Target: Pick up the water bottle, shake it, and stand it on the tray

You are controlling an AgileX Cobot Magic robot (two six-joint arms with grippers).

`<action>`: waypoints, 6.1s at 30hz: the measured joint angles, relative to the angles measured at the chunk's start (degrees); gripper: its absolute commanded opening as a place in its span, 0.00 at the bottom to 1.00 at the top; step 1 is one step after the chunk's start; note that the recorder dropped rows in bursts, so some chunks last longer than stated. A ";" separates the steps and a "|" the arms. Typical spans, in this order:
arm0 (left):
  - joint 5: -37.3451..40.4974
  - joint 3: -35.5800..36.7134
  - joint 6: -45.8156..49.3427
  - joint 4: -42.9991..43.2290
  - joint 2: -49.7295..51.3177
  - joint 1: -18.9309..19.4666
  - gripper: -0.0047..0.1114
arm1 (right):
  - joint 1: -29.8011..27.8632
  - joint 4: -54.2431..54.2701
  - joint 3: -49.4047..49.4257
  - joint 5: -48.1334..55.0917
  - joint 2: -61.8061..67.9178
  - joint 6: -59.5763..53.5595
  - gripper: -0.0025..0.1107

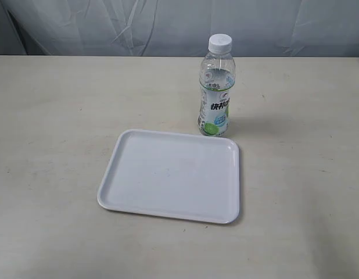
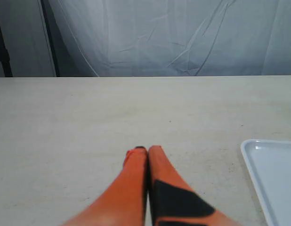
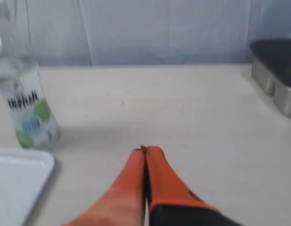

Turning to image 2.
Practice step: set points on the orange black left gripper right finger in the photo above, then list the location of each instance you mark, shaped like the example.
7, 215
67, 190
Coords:
173, 202

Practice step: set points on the white plastic tray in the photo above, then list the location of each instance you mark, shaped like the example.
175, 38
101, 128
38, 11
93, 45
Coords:
269, 165

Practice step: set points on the black stand pole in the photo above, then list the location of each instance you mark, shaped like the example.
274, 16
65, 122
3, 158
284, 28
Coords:
4, 57

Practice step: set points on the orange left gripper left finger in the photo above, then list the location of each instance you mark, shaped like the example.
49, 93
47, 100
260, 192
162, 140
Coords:
123, 203

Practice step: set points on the white wrinkled backdrop cloth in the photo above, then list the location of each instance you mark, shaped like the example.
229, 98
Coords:
136, 38

